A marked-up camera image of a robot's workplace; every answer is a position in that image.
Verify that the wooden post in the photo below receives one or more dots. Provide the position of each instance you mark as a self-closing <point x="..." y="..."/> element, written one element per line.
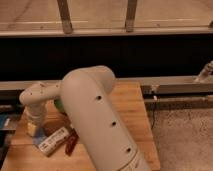
<point x="65" y="16"/>
<point x="130" y="15"/>

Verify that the green bowl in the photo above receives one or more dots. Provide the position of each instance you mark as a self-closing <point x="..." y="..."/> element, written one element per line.
<point x="59" y="106"/>

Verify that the left wooden post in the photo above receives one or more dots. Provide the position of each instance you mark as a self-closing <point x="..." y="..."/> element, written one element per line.
<point x="65" y="16"/>

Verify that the white rectangular box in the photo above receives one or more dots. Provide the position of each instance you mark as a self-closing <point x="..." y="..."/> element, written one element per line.
<point x="50" y="144"/>

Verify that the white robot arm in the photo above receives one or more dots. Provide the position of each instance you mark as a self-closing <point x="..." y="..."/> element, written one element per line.
<point x="84" y="94"/>

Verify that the red sauce bottle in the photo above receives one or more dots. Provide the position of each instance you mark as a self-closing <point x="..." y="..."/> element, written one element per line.
<point x="71" y="143"/>

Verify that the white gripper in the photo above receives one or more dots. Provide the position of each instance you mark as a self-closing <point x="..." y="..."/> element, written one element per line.
<point x="35" y="118"/>

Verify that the right wooden post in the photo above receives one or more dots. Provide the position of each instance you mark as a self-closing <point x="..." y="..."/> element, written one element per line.
<point x="130" y="15"/>

